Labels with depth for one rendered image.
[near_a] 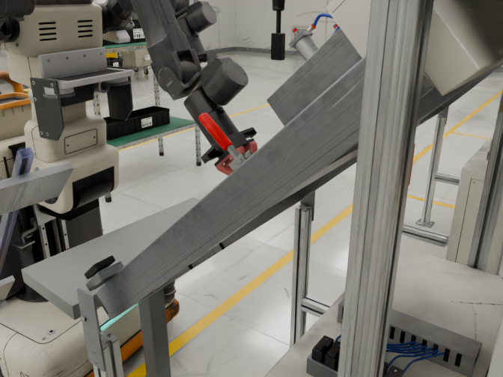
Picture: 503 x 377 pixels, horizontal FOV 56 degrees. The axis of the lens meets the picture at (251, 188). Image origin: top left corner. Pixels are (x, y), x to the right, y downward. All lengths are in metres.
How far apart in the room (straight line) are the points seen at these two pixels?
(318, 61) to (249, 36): 11.00
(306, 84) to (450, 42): 0.16
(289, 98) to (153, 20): 0.40
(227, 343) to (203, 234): 1.27
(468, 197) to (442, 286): 0.90
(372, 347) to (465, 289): 0.69
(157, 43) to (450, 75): 0.56
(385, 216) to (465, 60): 0.15
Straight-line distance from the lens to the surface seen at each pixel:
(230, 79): 0.81
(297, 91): 0.56
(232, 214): 0.61
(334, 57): 0.53
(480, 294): 1.20
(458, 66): 0.47
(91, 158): 1.47
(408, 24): 0.41
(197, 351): 1.89
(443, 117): 2.72
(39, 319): 1.70
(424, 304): 1.12
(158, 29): 0.89
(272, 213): 1.28
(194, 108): 0.86
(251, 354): 1.86
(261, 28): 11.32
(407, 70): 0.41
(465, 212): 2.07
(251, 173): 0.57
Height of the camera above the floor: 1.24
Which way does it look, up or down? 22 degrees down
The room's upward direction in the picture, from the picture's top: straight up
